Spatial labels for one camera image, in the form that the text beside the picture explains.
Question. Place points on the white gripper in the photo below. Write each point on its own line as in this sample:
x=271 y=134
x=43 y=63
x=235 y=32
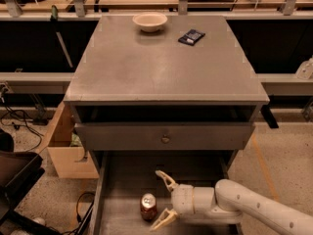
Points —
x=182 y=199

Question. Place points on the red coke can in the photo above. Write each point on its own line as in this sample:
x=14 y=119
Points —
x=148 y=207

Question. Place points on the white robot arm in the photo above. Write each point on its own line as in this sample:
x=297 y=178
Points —
x=225 y=203

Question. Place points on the open grey middle drawer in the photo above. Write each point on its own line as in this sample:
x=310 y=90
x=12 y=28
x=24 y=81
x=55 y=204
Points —
x=126 y=176

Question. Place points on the round drawer knob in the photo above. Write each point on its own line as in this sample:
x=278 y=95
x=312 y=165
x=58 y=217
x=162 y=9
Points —
x=165 y=139

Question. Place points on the grey top drawer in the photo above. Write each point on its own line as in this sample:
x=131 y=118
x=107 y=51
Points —
x=147 y=136

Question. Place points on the cardboard box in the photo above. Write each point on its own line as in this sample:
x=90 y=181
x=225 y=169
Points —
x=69 y=159

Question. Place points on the grey wooden cabinet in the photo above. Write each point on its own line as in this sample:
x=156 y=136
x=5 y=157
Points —
x=127 y=75

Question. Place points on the black chair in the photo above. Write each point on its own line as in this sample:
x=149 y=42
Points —
x=19 y=171

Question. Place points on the dark blue snack packet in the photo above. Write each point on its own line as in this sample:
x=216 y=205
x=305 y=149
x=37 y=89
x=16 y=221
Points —
x=191 y=37

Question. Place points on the white ceramic bowl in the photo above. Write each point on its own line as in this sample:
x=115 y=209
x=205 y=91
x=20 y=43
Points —
x=150 y=21

